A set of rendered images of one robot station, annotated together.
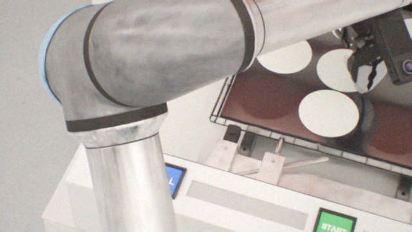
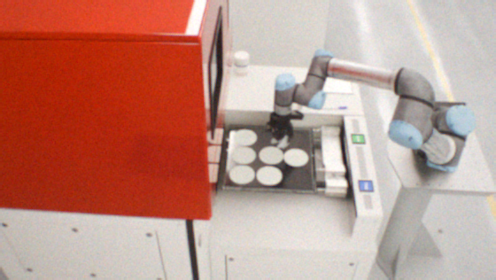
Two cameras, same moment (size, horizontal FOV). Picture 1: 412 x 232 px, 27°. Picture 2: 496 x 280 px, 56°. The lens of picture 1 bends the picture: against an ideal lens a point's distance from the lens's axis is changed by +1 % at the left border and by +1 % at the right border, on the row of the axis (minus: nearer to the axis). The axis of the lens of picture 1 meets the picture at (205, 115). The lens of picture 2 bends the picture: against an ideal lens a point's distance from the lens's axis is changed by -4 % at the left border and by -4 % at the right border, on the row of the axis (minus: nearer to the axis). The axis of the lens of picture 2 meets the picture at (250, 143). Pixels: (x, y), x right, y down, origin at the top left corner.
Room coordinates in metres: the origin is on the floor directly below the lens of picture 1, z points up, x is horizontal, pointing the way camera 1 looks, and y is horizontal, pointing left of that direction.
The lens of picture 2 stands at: (1.45, 1.11, 2.32)
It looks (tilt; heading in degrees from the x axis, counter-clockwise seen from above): 43 degrees down; 254
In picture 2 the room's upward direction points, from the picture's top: 1 degrees clockwise
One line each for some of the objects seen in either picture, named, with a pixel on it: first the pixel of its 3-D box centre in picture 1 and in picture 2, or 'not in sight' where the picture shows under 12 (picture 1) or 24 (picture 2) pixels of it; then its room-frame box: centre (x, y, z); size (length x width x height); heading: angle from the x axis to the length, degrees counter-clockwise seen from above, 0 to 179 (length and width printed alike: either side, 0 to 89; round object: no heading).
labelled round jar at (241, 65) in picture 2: not in sight; (241, 63); (0.96, -0.76, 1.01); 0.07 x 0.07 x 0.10
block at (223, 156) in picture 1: (220, 164); (336, 184); (0.77, -0.03, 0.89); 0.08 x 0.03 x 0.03; 162
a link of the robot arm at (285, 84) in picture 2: not in sight; (285, 89); (0.92, -0.26, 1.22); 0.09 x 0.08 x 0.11; 139
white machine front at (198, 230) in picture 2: not in sight; (209, 167); (1.25, -0.13, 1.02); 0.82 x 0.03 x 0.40; 72
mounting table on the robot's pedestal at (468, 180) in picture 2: not in sight; (431, 162); (0.21, -0.15, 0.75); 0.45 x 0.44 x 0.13; 161
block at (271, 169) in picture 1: (268, 178); (335, 170); (0.74, -0.10, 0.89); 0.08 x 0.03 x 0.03; 162
